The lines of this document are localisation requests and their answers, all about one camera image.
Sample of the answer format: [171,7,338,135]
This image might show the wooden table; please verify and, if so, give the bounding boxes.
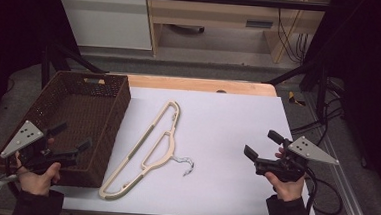
[125,74,278,98]

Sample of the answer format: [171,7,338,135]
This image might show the person's right hand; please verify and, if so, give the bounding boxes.
[262,145,308,204]

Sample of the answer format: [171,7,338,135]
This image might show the beige plastic clothes hanger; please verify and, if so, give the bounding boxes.
[98,95,199,206]

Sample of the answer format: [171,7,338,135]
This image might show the yellow and black tool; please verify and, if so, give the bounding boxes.
[287,90,308,108]

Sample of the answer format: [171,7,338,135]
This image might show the brown wicker basket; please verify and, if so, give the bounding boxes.
[0,66,133,191]

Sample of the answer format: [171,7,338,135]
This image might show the hanging black cables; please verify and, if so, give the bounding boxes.
[273,7,311,65]

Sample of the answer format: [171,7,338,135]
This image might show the black metal stand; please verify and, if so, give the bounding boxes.
[38,41,111,93]
[263,56,333,124]

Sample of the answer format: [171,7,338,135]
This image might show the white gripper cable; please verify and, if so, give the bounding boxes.
[0,173,20,189]

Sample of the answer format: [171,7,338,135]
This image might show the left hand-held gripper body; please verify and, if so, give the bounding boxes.
[0,118,82,177]

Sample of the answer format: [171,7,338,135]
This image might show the white cabinet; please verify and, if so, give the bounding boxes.
[49,0,156,52]

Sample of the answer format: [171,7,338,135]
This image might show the black floor cables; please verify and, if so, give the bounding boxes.
[289,76,348,139]

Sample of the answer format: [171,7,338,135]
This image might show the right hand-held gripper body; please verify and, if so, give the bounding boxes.
[253,133,341,187]

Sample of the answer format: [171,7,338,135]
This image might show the dark curtain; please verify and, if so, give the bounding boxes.
[295,0,381,202]
[0,0,83,138]

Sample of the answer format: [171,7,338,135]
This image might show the light wooden desk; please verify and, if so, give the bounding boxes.
[141,0,332,68]

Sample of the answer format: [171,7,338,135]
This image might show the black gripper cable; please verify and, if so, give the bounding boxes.
[301,167,346,215]

